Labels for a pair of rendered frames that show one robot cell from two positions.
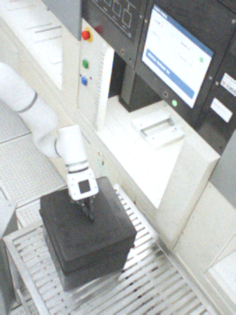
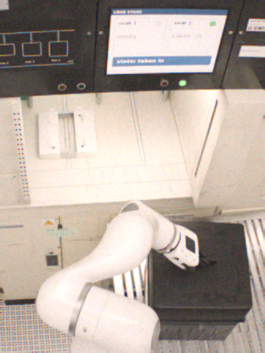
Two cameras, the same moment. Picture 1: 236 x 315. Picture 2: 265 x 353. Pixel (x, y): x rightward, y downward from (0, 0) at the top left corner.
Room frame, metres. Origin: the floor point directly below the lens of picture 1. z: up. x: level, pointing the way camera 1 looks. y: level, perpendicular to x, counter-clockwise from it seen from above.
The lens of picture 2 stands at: (0.59, 0.82, 2.42)
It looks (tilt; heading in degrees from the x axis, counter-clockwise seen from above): 54 degrees down; 298
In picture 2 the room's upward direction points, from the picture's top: 8 degrees clockwise
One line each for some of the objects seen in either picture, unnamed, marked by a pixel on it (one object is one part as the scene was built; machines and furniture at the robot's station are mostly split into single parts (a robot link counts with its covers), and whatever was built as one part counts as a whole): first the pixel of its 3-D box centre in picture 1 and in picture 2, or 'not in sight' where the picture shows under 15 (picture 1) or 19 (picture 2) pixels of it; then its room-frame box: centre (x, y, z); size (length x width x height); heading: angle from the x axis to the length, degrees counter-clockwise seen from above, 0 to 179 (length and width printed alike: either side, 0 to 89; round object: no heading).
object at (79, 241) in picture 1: (87, 219); (199, 268); (0.73, 0.07, 1.02); 0.29 x 0.29 x 0.13; 35
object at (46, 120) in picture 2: (158, 128); (66, 132); (1.42, -0.18, 0.89); 0.22 x 0.21 x 0.04; 132
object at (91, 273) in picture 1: (84, 240); (189, 291); (0.73, 0.07, 0.85); 0.28 x 0.28 x 0.17; 34
